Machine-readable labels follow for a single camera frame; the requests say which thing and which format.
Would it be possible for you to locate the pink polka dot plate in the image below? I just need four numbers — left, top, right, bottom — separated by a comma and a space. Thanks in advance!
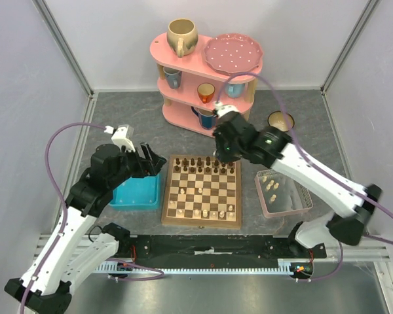
203, 33, 263, 76

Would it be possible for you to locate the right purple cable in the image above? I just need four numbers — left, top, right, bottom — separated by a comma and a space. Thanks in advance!
214, 71, 393, 283

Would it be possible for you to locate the pink clear plastic tray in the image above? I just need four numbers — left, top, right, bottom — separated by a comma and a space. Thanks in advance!
254, 169, 313, 218

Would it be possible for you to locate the light blue mug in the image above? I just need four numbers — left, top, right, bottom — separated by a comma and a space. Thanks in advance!
225, 83, 246, 99

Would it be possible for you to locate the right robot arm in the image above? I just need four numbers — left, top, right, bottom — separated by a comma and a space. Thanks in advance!
214, 106, 382, 258

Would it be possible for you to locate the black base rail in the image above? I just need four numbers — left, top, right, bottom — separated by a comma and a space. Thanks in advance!
115, 235, 327, 270

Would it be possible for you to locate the orange cup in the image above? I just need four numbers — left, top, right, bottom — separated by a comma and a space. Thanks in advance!
197, 82, 215, 104

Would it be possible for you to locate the pink three-tier shelf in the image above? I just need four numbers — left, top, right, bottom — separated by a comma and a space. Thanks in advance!
149, 33, 265, 142

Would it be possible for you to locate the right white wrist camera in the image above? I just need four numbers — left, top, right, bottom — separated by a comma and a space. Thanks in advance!
214, 101, 240, 118

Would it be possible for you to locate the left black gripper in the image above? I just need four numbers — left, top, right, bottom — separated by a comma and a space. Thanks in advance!
108, 141, 166, 188

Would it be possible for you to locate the blue plastic bin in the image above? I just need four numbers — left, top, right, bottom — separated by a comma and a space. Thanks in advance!
109, 174, 160, 211

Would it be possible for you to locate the purple cable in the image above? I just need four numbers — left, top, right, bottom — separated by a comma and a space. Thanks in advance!
19, 122, 114, 314
214, 71, 393, 283

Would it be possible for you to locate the grey-blue mug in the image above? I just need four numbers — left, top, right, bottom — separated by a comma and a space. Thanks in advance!
163, 67, 182, 89

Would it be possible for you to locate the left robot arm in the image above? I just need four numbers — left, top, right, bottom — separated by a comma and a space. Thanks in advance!
5, 143, 166, 313

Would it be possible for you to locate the beige ceramic mug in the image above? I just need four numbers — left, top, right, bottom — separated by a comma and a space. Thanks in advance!
166, 18, 198, 58

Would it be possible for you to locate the dark blue mug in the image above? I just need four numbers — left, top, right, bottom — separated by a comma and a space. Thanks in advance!
191, 107, 217, 130

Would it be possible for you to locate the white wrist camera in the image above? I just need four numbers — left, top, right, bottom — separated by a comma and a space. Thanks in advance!
104, 124, 135, 152
214, 101, 240, 118

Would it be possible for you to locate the wooden chess board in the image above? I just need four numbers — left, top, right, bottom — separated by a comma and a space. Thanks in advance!
161, 154, 242, 230

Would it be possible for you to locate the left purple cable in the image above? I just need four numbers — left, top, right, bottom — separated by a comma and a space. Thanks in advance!
19, 122, 114, 314

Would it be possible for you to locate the brown ceramic bowl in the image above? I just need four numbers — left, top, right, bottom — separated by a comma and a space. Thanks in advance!
267, 111, 295, 132

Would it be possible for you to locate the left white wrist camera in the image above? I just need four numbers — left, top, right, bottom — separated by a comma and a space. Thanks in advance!
104, 124, 135, 152

